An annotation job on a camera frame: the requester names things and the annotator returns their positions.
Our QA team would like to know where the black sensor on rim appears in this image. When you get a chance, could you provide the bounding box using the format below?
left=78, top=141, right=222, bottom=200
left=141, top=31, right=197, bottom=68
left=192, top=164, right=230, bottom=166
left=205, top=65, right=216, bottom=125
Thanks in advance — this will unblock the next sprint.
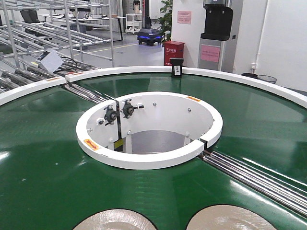
left=170, top=57, right=184, bottom=78

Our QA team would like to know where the steel conveyor rollers right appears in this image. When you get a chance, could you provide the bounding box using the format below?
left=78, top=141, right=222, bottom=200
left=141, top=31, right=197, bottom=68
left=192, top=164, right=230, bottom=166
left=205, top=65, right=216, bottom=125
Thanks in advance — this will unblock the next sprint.
left=198, top=151, right=307, bottom=217

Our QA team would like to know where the white control box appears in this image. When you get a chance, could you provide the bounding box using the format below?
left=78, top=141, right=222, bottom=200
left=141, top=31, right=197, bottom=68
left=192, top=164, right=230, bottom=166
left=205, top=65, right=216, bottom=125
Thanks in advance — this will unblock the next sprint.
left=36, top=49, right=63, bottom=73

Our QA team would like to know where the blue lit mobile robot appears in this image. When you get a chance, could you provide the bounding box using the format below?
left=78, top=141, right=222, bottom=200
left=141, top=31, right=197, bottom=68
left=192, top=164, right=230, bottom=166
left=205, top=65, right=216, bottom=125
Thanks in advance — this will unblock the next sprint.
left=137, top=0, right=163, bottom=46

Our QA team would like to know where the beige plate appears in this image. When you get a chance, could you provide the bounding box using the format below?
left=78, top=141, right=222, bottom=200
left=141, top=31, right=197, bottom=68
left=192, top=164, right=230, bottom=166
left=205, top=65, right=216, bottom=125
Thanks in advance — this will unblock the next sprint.
left=73, top=209, right=157, bottom=230
left=186, top=205, right=275, bottom=230

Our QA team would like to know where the water dispenser machine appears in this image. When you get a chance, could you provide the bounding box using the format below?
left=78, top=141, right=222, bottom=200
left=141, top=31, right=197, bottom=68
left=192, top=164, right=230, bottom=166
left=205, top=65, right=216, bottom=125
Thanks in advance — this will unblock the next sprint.
left=198, top=0, right=233, bottom=70

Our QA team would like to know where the green circular conveyor belt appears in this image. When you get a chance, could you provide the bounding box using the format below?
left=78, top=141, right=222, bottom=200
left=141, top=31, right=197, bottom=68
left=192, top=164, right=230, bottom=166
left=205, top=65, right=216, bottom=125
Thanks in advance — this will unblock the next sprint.
left=0, top=73, right=307, bottom=230

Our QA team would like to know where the metal roller rack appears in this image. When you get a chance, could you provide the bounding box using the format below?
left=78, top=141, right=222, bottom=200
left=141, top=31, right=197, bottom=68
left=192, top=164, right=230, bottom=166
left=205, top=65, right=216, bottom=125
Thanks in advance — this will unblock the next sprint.
left=0, top=0, right=113, bottom=93

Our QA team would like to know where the mesh waste bin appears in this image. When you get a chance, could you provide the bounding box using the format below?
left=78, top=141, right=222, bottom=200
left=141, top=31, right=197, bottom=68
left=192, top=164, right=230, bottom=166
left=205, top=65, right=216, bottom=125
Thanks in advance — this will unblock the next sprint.
left=257, top=75, right=277, bottom=84

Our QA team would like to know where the red fire extinguisher box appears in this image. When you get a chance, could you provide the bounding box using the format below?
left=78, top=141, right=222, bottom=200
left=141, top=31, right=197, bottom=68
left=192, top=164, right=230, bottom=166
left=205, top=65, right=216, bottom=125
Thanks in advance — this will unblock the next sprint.
left=164, top=40, right=185, bottom=66

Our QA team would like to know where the green potted plant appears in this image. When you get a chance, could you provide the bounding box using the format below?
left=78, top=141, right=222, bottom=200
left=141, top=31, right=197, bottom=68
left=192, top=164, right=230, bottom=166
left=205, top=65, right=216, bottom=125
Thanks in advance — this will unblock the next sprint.
left=157, top=0, right=173, bottom=42

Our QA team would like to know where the white trolley cart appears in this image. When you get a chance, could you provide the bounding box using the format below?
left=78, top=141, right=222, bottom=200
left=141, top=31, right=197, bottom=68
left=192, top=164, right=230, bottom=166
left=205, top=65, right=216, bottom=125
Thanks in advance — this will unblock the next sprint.
left=125, top=13, right=142, bottom=34

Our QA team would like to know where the white outer rim guard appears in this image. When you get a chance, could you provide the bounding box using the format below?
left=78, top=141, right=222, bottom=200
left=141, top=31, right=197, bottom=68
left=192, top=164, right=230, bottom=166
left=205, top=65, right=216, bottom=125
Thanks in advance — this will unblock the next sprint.
left=0, top=66, right=307, bottom=108

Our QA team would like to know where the white inner ring guard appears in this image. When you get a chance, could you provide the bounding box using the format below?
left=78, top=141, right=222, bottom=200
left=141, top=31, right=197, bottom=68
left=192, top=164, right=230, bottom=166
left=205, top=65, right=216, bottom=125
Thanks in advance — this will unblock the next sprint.
left=76, top=92, right=223, bottom=170

